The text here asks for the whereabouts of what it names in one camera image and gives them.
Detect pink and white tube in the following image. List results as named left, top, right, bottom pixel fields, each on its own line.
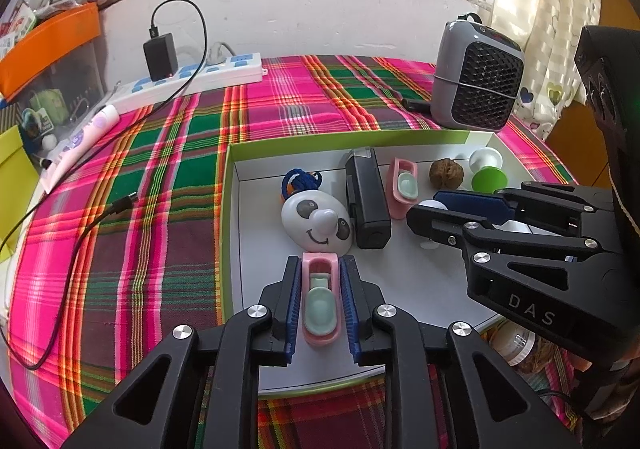
left=40, top=105, right=121, bottom=194

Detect brown walnut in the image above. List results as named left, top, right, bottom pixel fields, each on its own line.
left=520, top=334, right=558, bottom=375
left=429, top=158, right=466, bottom=190

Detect black rectangular box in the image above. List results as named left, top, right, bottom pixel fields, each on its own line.
left=345, top=147, right=392, bottom=250

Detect wooden cabinet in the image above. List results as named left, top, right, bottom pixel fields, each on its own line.
left=545, top=0, right=618, bottom=187

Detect black charger cable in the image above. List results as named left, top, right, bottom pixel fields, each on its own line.
left=0, top=0, right=207, bottom=371

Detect heart print curtain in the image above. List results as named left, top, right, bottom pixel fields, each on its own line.
left=482, top=0, right=606, bottom=130

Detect green and white cardboard tray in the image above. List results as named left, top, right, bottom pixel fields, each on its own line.
left=218, top=129, right=576, bottom=398

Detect yellow-green cardboard box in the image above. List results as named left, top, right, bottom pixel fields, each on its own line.
left=0, top=125, right=43, bottom=262

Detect pink clip with green pad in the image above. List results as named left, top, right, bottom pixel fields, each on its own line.
left=301, top=251, right=343, bottom=349
left=387, top=157, right=420, bottom=220

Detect printed paper packets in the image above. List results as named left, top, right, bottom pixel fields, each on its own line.
left=0, top=0, right=38, bottom=57

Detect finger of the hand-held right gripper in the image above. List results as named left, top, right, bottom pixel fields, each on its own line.
left=432, top=181, right=615, bottom=236
left=406, top=203, right=602, bottom=255

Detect black charger adapter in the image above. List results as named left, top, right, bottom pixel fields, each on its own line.
left=143, top=32, right=179, bottom=81

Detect white and blue power strip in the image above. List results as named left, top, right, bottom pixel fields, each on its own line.
left=107, top=52, right=264, bottom=114

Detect white panda face toy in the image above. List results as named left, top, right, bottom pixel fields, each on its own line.
left=281, top=191, right=355, bottom=253

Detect small green carton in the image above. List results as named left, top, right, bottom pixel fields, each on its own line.
left=22, top=89, right=68, bottom=137

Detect plaid tablecloth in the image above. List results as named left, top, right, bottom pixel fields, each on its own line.
left=5, top=54, right=583, bottom=449

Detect clear bin with orange lid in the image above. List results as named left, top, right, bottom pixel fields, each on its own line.
left=0, top=3, right=108, bottom=130

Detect green and white plunger toy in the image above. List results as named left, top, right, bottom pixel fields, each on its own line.
left=468, top=147, right=508, bottom=192

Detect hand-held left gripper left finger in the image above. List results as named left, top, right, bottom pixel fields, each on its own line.
left=62, top=255, right=306, bottom=449

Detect white ribbed jar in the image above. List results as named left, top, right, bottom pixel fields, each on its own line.
left=487, top=319, right=537, bottom=370

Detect grey portable heater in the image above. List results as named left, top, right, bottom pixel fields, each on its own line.
left=431, top=14, right=526, bottom=132

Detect blue and orange toy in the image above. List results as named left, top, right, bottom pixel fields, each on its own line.
left=277, top=168, right=323, bottom=202

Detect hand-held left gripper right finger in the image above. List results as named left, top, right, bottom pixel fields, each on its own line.
left=340, top=256, right=583, bottom=449

